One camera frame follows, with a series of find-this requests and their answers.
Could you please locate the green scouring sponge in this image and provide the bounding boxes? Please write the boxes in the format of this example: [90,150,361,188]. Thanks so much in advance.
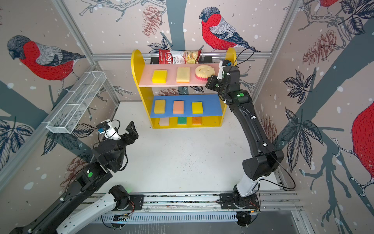
[177,117,187,125]

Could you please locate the yellow wooden shelf unit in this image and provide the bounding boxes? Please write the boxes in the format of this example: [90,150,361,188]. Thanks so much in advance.
[131,50,227,129]

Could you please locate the small bright yellow sponge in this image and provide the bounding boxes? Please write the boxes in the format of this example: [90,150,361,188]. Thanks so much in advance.
[191,102,204,115]

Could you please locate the red chips bag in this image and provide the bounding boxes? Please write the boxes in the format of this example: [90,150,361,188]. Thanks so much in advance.
[159,49,201,64]

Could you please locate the smiley face sponge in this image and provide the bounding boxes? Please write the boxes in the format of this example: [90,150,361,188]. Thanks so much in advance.
[195,65,215,81]

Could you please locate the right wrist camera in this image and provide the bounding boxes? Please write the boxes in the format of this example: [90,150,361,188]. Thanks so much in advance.
[217,59,233,80]

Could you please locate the salmon pink sponge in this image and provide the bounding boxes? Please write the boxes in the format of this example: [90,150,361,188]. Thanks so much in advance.
[173,100,184,115]

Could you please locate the white wire mesh basket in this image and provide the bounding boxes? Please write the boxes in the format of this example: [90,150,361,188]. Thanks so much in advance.
[46,71,107,134]

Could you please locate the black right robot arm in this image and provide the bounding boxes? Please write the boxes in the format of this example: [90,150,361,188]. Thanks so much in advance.
[206,60,284,199]

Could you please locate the orange scouring sponge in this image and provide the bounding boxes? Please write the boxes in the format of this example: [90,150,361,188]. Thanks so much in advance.
[192,117,202,126]

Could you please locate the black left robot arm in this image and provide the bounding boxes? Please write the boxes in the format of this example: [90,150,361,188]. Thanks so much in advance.
[11,121,139,234]

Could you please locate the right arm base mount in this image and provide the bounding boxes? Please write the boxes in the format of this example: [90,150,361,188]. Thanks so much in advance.
[216,192,260,210]

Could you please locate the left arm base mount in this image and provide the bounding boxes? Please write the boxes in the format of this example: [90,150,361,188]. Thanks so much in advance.
[109,185,145,211]

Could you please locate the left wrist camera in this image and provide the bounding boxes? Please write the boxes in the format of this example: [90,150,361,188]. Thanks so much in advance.
[96,119,121,140]

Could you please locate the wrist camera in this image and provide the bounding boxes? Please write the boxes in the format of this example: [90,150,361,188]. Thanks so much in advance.
[217,59,233,80]
[96,119,121,140]

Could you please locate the yellow rectangular sponge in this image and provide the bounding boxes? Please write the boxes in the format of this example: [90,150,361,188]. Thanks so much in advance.
[153,99,166,115]

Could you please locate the pale pink sponge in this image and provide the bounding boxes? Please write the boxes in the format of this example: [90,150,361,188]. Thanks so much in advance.
[159,118,169,127]

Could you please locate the cream beige sponge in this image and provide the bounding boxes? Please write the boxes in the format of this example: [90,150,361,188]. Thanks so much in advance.
[176,67,190,83]

